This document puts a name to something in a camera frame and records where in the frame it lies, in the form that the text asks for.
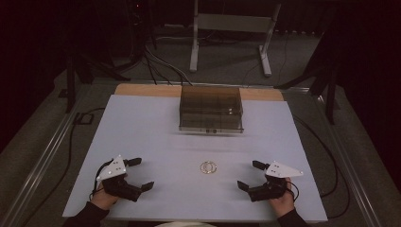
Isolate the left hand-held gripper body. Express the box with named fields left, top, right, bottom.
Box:
left=96, top=154, right=144, bottom=203

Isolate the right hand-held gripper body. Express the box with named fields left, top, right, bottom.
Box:
left=248, top=160, right=305, bottom=203

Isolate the gold bracelet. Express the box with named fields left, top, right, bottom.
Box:
left=200, top=160, right=218, bottom=175

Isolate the clear brown drawer box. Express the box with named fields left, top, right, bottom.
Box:
left=178, top=85, right=245, bottom=134

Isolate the person's left hand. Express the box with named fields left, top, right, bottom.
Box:
left=90, top=186, right=120, bottom=211

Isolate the person's right hand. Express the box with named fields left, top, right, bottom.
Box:
left=269, top=177, right=296, bottom=219

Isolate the white table mat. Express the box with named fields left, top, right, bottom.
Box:
left=61, top=94, right=329, bottom=223

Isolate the wooden table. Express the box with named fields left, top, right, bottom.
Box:
left=113, top=82, right=285, bottom=102

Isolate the black tripod stand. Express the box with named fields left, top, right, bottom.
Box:
left=58, top=46, right=132, bottom=114
left=273, top=31, right=343, bottom=126

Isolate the grey metal stand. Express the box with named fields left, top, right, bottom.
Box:
left=188, top=0, right=282, bottom=78

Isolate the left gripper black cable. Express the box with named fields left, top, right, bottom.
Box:
left=89, top=158, right=115, bottom=201

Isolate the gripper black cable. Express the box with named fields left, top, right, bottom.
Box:
left=285, top=181, right=301, bottom=201
left=89, top=158, right=115, bottom=201

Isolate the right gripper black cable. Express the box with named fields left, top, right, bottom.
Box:
left=285, top=181, right=301, bottom=201

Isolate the black floor cable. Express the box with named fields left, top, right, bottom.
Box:
left=21, top=107, right=106, bottom=227
left=292, top=114, right=352, bottom=219

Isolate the aluminium frame rail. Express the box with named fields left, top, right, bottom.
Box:
left=0, top=84, right=93, bottom=227
left=310, top=91, right=383, bottom=227

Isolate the bundle of floor cables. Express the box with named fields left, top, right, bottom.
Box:
left=143, top=46, right=194, bottom=87

